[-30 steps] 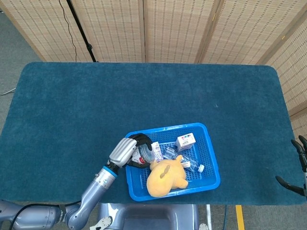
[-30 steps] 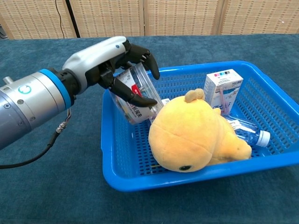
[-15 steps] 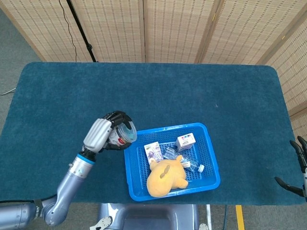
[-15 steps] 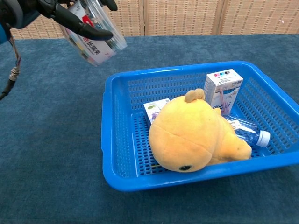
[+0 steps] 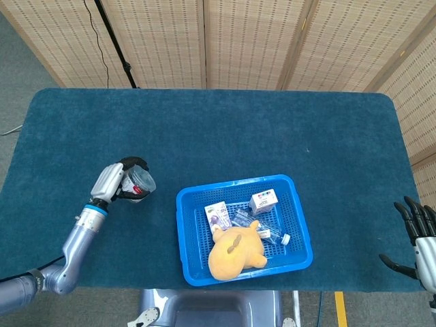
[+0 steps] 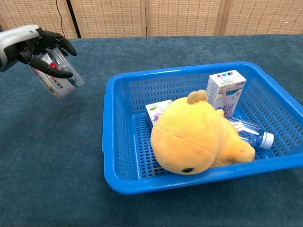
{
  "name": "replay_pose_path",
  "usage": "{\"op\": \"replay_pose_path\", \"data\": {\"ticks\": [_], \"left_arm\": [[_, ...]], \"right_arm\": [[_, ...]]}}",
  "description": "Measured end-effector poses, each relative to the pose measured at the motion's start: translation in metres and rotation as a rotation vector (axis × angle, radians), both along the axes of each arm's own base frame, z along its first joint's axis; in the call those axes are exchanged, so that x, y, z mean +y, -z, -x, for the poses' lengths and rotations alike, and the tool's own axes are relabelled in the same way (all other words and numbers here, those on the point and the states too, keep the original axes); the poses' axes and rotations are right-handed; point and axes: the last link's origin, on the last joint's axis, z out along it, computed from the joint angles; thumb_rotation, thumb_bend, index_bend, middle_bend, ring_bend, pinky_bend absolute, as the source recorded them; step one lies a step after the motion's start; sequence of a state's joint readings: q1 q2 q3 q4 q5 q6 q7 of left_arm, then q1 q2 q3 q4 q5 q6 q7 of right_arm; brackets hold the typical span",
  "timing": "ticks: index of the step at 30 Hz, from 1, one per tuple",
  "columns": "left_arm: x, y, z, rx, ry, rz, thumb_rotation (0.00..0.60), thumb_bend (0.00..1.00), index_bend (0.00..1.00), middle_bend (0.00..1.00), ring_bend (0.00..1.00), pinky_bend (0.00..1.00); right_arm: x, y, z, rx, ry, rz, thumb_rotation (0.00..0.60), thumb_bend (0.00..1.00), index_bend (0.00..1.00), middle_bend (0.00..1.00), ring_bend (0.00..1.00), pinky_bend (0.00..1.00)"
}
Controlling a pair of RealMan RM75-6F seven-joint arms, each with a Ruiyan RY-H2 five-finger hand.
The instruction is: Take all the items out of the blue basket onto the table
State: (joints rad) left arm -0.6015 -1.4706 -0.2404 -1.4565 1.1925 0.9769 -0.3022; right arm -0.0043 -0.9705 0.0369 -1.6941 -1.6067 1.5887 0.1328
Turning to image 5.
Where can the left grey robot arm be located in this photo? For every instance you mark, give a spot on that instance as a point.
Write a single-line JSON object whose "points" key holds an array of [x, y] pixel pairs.
{"points": [[78, 242]]}

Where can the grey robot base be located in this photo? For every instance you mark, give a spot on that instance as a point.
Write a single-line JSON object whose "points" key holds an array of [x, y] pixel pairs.
{"points": [[211, 310]]}

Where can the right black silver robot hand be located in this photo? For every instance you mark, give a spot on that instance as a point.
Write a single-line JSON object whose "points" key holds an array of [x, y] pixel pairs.
{"points": [[425, 259]]}

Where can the yellow floor tape strip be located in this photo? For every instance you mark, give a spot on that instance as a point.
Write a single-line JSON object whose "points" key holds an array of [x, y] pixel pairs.
{"points": [[340, 310]]}

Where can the clear plastic water bottle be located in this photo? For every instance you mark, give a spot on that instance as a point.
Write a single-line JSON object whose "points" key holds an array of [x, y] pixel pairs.
{"points": [[274, 235]]}

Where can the yellow plush dinosaur toy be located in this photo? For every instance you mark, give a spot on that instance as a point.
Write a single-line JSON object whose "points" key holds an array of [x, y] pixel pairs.
{"points": [[231, 260]]}

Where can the purple juice carton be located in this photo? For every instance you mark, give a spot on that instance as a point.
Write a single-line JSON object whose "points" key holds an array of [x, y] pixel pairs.
{"points": [[218, 216]]}

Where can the black tripod pole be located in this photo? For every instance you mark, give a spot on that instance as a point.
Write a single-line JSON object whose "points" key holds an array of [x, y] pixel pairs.
{"points": [[116, 46]]}

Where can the white milk carton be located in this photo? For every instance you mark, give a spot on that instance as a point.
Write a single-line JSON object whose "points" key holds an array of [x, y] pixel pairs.
{"points": [[263, 202]]}

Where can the clear jar of binder clips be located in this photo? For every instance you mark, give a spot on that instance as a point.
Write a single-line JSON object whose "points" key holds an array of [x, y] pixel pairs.
{"points": [[141, 180]]}

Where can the white metal bar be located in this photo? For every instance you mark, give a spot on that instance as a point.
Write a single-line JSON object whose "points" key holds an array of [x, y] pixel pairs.
{"points": [[296, 306]]}

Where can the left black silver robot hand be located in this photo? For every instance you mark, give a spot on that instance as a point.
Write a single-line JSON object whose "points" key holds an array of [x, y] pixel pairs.
{"points": [[107, 180]]}

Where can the teal table cloth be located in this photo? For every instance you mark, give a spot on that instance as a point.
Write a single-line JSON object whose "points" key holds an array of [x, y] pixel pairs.
{"points": [[102, 129]]}

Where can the bamboo screen panel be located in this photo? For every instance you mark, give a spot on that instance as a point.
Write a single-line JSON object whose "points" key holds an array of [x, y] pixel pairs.
{"points": [[58, 37], [160, 41], [419, 102], [354, 44], [252, 41]]}

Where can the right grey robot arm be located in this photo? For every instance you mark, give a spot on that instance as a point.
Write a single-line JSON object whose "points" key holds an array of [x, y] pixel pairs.
{"points": [[432, 301]]}

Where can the blue perforated plastic basket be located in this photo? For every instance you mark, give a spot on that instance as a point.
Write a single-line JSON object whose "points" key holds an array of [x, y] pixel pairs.
{"points": [[293, 238]]}

